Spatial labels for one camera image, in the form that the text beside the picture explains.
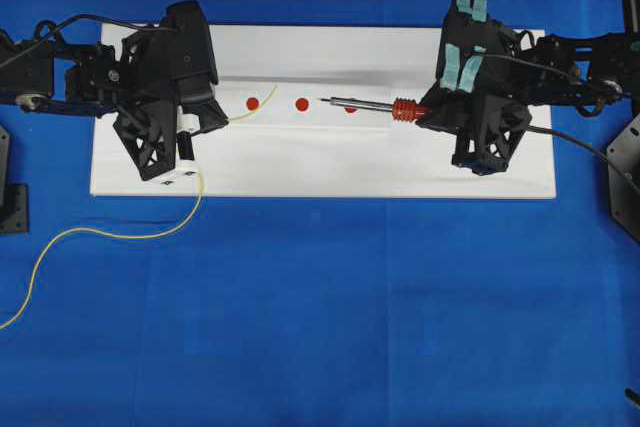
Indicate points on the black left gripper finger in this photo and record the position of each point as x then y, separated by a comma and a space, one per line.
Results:
210, 115
185, 146

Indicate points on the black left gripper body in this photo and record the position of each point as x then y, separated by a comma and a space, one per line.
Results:
138, 89

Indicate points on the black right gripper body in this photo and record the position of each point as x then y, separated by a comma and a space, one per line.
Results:
487, 127

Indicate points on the red handled soldering iron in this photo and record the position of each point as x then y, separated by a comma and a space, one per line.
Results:
401, 110

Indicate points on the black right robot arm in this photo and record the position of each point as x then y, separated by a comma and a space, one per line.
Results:
585, 74

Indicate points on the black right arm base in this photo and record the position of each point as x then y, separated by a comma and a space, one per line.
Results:
623, 152

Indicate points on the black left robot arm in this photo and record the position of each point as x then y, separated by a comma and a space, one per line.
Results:
33, 73

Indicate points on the left red dot mark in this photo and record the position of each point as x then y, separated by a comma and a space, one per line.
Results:
252, 103

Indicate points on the middle red dot mark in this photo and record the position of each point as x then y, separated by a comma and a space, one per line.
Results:
302, 104

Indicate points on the white board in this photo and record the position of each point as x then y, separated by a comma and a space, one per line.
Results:
404, 161

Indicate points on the blue table cloth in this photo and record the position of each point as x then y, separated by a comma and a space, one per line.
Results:
302, 312

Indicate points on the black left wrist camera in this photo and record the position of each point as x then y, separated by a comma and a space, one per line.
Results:
190, 53

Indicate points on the black taped right wrist camera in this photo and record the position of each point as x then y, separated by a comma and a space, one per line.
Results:
473, 48

